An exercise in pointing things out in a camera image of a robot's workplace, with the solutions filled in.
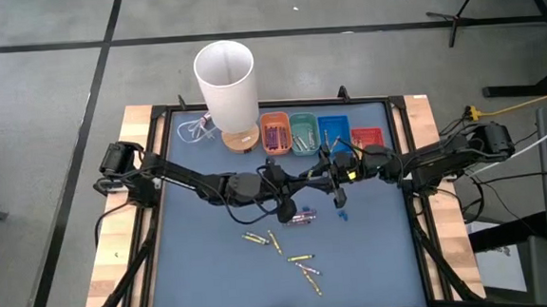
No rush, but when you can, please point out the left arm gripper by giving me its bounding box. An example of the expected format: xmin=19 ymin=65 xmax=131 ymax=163
xmin=260 ymin=159 xmax=337 ymax=201

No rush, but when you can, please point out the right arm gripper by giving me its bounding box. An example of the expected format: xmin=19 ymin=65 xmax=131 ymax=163
xmin=303 ymin=147 xmax=371 ymax=186

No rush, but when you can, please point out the blue slotted plastic basket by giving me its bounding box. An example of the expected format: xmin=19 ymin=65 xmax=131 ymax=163
xmin=316 ymin=114 xmax=353 ymax=157

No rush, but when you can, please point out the teal plastic bin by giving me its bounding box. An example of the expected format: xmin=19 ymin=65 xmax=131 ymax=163
xmin=288 ymin=111 xmax=322 ymax=158

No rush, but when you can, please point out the red slotted plastic basket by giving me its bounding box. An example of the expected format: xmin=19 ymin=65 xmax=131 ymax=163
xmin=350 ymin=125 xmax=387 ymax=150

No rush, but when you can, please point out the orange plastic bin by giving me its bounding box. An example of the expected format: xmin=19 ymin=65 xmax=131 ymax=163
xmin=258 ymin=109 xmax=293 ymax=157

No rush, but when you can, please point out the wooden table side board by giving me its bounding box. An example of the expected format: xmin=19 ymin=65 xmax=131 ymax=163
xmin=401 ymin=90 xmax=487 ymax=304
xmin=71 ymin=102 xmax=179 ymax=307

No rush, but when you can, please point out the black tripod stand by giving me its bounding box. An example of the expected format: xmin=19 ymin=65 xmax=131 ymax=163
xmin=424 ymin=0 xmax=547 ymax=49

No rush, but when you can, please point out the black T-shaped stand base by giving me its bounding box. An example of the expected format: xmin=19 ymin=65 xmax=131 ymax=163
xmin=476 ymin=0 xmax=547 ymax=100

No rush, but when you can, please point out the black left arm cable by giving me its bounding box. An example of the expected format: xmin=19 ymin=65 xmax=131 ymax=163
xmin=219 ymin=171 xmax=281 ymax=227

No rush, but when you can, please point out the white lamp power cable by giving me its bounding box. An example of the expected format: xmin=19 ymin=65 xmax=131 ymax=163
xmin=174 ymin=111 xmax=220 ymax=144

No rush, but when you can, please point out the yellow extension cord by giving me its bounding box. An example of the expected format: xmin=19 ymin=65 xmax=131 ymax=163
xmin=462 ymin=86 xmax=547 ymax=123

